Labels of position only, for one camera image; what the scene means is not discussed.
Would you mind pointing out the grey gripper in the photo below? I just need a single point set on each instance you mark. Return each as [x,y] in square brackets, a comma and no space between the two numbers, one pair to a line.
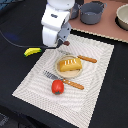
[63,32]

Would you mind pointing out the brown stick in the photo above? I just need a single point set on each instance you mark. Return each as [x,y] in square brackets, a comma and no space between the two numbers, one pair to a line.
[67,43]

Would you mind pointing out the orange toy bread loaf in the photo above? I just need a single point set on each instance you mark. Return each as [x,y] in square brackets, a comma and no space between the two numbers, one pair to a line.
[70,64]

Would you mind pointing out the yellow toy banana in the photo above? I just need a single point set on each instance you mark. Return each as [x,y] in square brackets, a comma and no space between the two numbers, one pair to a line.
[31,51]

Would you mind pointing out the red toy bell pepper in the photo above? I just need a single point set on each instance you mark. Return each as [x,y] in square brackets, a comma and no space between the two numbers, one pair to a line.
[57,87]

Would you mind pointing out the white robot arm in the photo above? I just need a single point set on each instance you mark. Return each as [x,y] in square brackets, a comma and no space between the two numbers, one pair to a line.
[55,21]

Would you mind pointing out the small grey pot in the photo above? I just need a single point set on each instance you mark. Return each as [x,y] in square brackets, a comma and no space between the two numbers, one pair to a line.
[74,11]

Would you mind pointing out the large grey pot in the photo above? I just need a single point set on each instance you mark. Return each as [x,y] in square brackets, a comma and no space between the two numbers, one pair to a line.
[90,13]

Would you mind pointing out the pink wooden board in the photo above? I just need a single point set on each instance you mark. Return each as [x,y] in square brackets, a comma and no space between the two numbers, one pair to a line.
[107,26]

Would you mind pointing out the round beige plate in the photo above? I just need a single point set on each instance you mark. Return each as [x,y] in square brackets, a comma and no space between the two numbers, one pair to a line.
[66,74]

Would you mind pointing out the cream bowl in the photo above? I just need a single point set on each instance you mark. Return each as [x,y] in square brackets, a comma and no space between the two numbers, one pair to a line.
[122,15]

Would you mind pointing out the white striped placemat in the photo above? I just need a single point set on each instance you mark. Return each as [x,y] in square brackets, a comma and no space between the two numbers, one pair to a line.
[74,105]

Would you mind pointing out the knife with wooden handle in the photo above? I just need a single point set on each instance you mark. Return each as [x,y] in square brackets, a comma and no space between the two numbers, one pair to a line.
[80,56]

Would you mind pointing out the fork with wooden handle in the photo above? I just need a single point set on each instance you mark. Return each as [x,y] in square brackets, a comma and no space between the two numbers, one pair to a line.
[54,77]

